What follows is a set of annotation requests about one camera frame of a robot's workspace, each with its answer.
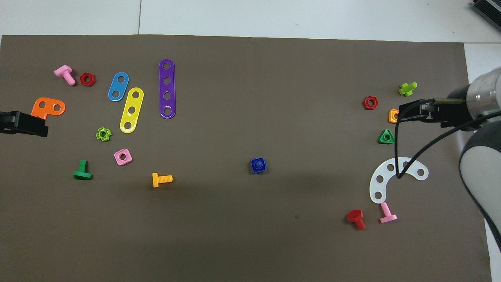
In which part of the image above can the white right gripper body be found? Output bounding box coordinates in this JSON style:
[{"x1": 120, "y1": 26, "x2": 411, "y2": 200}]
[{"x1": 433, "y1": 87, "x2": 474, "y2": 129}]

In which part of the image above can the blue square plastic nut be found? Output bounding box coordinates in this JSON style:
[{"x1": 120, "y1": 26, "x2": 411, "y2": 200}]
[{"x1": 250, "y1": 157, "x2": 267, "y2": 174}]

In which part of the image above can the light green flower nut left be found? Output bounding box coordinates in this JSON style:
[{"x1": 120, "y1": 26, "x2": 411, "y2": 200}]
[{"x1": 398, "y1": 82, "x2": 418, "y2": 97}]

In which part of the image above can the orange three-hole corner plate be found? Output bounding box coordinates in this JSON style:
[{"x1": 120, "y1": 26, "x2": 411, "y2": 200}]
[{"x1": 31, "y1": 97, "x2": 66, "y2": 120}]

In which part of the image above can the dark green triangle nut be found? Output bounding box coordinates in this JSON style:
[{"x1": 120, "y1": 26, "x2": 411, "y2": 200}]
[{"x1": 378, "y1": 129, "x2": 396, "y2": 145}]

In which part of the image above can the pink plastic bolt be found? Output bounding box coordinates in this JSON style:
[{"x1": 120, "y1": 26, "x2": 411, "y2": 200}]
[
  {"x1": 54, "y1": 65, "x2": 76, "y2": 86},
  {"x1": 380, "y1": 202, "x2": 398, "y2": 224}
]

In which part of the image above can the dark green plastic bolt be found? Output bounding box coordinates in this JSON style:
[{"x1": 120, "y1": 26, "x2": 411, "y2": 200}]
[{"x1": 73, "y1": 160, "x2": 93, "y2": 181}]

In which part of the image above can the white curved five-hole strip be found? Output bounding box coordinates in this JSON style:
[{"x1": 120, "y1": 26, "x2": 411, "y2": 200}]
[{"x1": 369, "y1": 157, "x2": 429, "y2": 204}]

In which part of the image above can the blue two-hole strip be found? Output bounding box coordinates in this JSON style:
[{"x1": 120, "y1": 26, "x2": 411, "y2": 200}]
[{"x1": 108, "y1": 72, "x2": 130, "y2": 102}]

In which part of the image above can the pink square plastic nut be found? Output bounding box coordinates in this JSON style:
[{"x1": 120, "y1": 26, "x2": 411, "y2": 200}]
[{"x1": 114, "y1": 148, "x2": 133, "y2": 166}]

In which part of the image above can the black ribbed device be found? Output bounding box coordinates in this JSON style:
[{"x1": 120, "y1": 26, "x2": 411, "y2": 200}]
[{"x1": 470, "y1": 0, "x2": 501, "y2": 28}]

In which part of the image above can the yellow three-hole strip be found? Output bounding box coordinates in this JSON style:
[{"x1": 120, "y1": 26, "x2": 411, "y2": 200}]
[{"x1": 119, "y1": 87, "x2": 144, "y2": 134}]

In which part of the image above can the red plastic bolt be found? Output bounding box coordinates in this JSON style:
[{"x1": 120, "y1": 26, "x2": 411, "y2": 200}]
[{"x1": 347, "y1": 209, "x2": 366, "y2": 231}]

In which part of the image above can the orange plastic bolt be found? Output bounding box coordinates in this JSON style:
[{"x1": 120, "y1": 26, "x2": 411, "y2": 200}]
[{"x1": 152, "y1": 172, "x2": 173, "y2": 188}]

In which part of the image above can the purple four-hole strip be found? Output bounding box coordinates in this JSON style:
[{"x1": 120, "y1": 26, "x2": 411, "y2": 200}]
[{"x1": 159, "y1": 59, "x2": 176, "y2": 119}]

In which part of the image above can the brown table mat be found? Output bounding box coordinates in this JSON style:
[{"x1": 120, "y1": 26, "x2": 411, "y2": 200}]
[{"x1": 0, "y1": 34, "x2": 493, "y2": 282}]

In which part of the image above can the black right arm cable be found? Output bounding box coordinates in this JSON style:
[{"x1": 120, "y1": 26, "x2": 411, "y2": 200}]
[{"x1": 395, "y1": 99, "x2": 501, "y2": 180}]

